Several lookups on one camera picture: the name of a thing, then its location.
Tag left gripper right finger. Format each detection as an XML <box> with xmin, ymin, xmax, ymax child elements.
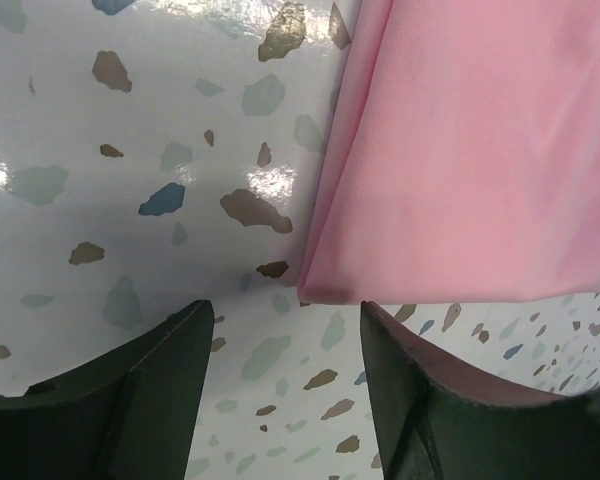
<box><xmin>360</xmin><ymin>302</ymin><xmax>600</xmax><ymax>480</ymax></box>

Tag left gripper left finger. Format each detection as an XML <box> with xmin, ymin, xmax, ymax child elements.
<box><xmin>0</xmin><ymin>300</ymin><xmax>214</xmax><ymax>479</ymax></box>

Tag pink t shirt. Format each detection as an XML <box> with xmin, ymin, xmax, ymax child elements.
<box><xmin>297</xmin><ymin>1</ymin><xmax>600</xmax><ymax>304</ymax></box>

